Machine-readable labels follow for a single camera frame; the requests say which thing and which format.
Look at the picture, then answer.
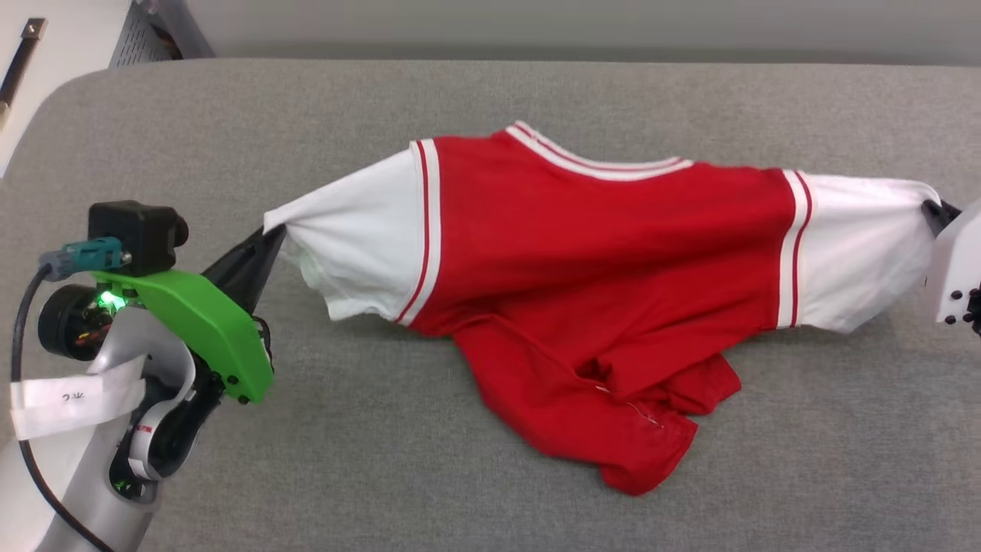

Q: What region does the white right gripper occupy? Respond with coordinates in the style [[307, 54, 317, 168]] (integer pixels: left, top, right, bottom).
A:
[[922, 198, 981, 324]]

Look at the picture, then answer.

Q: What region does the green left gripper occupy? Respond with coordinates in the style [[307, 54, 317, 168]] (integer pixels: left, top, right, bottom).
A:
[[92, 227, 286, 405]]

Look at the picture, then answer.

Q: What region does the red shirt with white sleeves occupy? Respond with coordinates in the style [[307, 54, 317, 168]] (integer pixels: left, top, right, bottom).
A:
[[263, 120, 942, 497]]

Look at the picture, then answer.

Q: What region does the white paper label tape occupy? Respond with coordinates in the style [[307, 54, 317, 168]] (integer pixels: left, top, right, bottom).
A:
[[10, 356, 148, 442]]

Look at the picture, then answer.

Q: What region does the grey perforated metal panel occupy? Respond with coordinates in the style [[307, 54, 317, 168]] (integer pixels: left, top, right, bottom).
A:
[[110, 0, 217, 68]]

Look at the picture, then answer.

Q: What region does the black cable with teal plug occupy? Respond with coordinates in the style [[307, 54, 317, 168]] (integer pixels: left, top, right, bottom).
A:
[[10, 238, 125, 552]]

